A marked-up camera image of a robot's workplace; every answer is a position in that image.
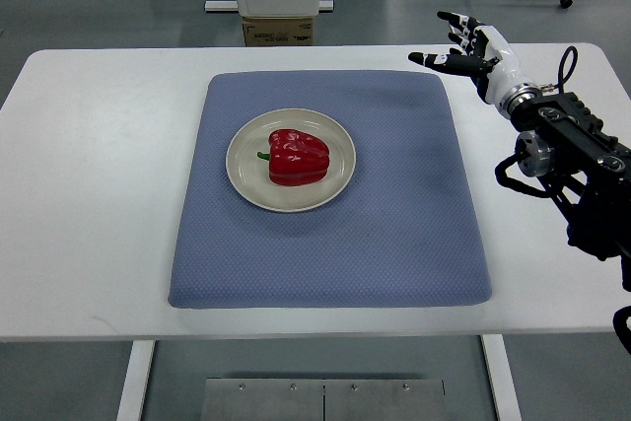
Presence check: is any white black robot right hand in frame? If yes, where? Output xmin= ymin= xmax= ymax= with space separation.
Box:
xmin=408 ymin=12 xmax=541 ymax=118

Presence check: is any red bell pepper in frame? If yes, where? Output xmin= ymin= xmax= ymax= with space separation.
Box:
xmin=256 ymin=129 xmax=330 ymax=186

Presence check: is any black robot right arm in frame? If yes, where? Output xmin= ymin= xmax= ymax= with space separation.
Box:
xmin=495 ymin=45 xmax=630 ymax=290

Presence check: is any cream round plate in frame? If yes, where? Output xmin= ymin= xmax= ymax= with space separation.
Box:
xmin=226 ymin=108 xmax=356 ymax=213

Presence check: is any blue quilted mat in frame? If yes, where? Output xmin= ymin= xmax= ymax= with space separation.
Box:
xmin=169 ymin=70 xmax=492 ymax=309

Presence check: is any cardboard box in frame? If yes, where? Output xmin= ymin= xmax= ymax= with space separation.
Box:
xmin=242 ymin=17 xmax=314 ymax=47

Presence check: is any white right table leg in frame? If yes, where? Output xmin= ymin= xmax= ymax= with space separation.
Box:
xmin=481 ymin=334 xmax=523 ymax=421

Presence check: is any white table leg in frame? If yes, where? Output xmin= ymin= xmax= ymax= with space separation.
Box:
xmin=115 ymin=340 xmax=156 ymax=421
xmin=481 ymin=334 xmax=523 ymax=421

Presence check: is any white left table leg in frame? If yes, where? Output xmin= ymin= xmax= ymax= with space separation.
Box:
xmin=115 ymin=340 xmax=156 ymax=421

